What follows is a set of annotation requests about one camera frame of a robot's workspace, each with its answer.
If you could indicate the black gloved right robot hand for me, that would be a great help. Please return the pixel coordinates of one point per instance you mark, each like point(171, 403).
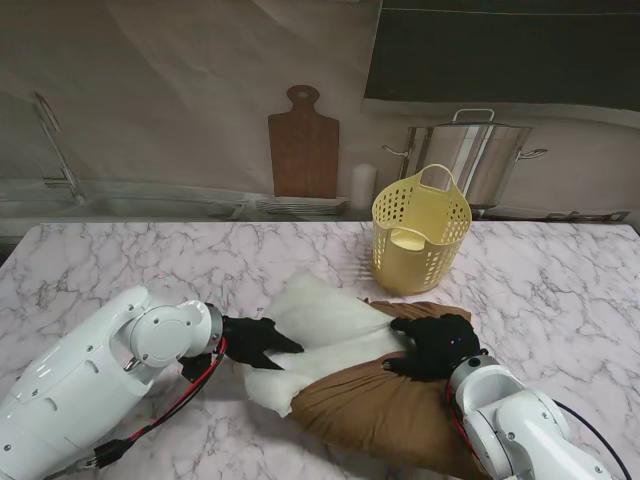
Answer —
point(440, 345)

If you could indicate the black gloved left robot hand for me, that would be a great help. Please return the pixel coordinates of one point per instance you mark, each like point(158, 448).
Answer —
point(255, 342)

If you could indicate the white pillow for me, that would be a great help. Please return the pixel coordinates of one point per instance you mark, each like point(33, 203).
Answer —
point(325, 320)

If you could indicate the brown pillowcase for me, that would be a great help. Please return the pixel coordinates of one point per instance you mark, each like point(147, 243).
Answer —
point(390, 410)

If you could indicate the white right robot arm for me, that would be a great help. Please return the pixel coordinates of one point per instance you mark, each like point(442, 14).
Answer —
point(520, 425)

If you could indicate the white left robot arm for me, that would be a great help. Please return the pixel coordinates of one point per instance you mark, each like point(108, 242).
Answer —
point(100, 380)

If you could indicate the yellow perforated laundry basket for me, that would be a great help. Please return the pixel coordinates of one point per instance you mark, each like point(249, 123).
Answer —
point(430, 225)

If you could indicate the stack of white plates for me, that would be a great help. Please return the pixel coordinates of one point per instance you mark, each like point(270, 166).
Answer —
point(300, 206)

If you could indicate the steel kitchen sink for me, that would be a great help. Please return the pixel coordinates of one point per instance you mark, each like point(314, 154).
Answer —
point(150, 206)

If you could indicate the large steel stockpot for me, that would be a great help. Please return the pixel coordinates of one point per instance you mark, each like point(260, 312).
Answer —
point(480, 155)

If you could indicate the black stove grate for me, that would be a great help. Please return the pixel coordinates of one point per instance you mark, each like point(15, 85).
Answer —
point(590, 216)

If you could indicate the brown wooden cutting board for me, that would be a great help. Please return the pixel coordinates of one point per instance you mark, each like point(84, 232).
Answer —
point(302, 150)

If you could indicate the chrome kitchen faucet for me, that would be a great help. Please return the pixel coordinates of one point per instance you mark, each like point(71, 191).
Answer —
point(76, 190)

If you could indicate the dark range hood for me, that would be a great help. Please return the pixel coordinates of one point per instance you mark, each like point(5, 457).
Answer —
point(500, 50)

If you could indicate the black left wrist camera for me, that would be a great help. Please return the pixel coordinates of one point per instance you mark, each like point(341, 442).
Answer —
point(195, 367)

